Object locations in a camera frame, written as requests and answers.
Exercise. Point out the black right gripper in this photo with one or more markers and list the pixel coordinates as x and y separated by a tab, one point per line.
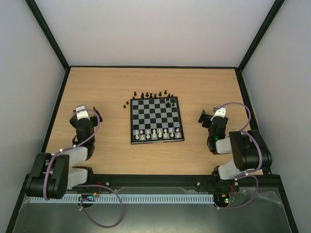
208	119

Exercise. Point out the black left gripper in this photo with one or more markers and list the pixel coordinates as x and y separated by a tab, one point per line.
98	116

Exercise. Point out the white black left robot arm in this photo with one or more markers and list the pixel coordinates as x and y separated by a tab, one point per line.
53	174

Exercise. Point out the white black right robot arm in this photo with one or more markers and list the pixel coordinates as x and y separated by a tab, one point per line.
250	152

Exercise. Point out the black chess piece row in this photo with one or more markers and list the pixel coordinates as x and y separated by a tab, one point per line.
150	95

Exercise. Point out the black white chessboard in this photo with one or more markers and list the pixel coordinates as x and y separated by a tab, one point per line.
149	114

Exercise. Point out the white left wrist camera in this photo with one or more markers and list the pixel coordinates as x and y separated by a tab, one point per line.
80	112

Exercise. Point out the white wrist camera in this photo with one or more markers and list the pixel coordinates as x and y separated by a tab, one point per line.
80	112
219	112

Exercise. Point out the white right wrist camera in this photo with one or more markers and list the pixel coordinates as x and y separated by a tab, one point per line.
219	112

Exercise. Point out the black front frame rail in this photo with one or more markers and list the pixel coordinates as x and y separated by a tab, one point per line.
201	183

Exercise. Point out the white slotted cable duct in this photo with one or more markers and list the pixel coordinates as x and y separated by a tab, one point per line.
130	199

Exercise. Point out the black frame post left rear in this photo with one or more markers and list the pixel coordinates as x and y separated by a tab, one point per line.
47	32

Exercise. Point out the black frame post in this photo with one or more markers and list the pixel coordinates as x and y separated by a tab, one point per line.
47	32
261	33

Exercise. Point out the black frame post right rear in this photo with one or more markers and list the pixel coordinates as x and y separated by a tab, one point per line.
261	33

